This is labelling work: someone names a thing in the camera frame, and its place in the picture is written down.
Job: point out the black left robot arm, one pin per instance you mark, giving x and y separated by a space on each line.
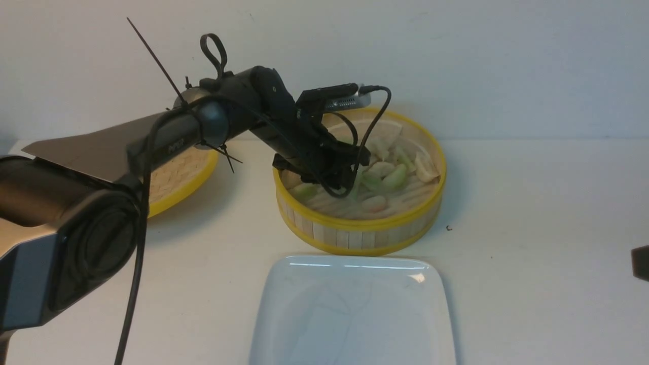
71 209

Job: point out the green dumpling in steamer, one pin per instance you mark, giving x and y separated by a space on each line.
396 179

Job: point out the white square plate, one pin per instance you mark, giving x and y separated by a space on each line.
330 309

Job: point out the small green dumpling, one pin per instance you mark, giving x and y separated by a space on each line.
304 191

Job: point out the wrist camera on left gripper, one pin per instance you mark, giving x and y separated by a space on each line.
332 99

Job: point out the bamboo steamer basket yellow rim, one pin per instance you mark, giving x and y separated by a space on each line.
342 227

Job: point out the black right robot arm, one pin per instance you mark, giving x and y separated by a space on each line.
640 262

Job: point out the pink dumpling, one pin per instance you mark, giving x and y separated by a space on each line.
375 204

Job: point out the woven bamboo steamer lid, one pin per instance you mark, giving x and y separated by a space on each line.
179 178

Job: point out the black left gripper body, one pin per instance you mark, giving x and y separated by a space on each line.
304 146

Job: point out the white dumpling at right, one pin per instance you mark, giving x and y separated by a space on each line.
425 170

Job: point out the white dumpling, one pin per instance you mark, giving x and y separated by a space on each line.
425 170
381 169

